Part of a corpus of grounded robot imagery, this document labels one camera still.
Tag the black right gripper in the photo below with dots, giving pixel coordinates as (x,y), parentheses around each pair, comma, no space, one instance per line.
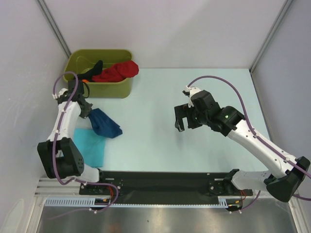
(185,116)

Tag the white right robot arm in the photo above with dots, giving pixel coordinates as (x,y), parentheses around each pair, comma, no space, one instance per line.
(285,172)

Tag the white slotted cable duct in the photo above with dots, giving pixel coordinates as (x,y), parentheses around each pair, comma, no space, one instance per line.
(101,203)

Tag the right aluminium corner post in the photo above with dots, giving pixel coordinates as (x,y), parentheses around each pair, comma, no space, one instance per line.
(271,34)

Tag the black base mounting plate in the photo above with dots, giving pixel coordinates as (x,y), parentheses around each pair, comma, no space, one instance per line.
(164,187)

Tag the aluminium corner post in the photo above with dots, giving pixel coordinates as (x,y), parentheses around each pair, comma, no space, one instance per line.
(53,26)
(271,34)

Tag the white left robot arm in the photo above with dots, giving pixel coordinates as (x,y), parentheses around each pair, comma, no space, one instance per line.
(59,155)

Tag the black garment in bin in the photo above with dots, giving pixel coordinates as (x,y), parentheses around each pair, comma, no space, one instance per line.
(96,70)

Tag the navy blue t shirt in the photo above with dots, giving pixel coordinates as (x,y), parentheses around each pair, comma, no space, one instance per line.
(103,125)

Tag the folded turquoise t shirt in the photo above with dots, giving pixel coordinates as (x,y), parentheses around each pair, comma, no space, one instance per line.
(91,146)

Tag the olive green plastic bin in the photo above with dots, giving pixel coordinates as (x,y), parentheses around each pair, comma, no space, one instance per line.
(82,61)

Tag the aluminium frame rail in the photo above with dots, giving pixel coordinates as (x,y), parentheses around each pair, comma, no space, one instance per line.
(52,188)

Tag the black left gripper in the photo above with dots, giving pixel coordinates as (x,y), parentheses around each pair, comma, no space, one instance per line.
(85,113)

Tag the red t shirt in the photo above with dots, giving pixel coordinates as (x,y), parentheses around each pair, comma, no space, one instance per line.
(117,72)

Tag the left aluminium corner post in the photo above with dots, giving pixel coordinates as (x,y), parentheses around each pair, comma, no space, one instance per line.
(53,26)

